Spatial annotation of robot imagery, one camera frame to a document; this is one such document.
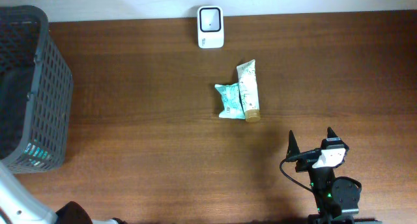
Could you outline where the white tube with gold cap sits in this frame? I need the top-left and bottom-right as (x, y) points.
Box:
(237, 59), (261, 122)

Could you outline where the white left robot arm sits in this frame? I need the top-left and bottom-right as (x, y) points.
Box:
(1, 165), (126, 224)

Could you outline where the grey plastic mesh basket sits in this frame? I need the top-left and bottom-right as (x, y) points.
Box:
(1, 5), (74, 174)

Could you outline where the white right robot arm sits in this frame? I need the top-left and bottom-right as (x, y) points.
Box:
(280, 128), (380, 224)

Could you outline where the teal snack packet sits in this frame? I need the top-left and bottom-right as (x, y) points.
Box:
(214, 83), (245, 120)

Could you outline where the small teal tissue pack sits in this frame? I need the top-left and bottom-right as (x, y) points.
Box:
(23, 143), (51, 167)

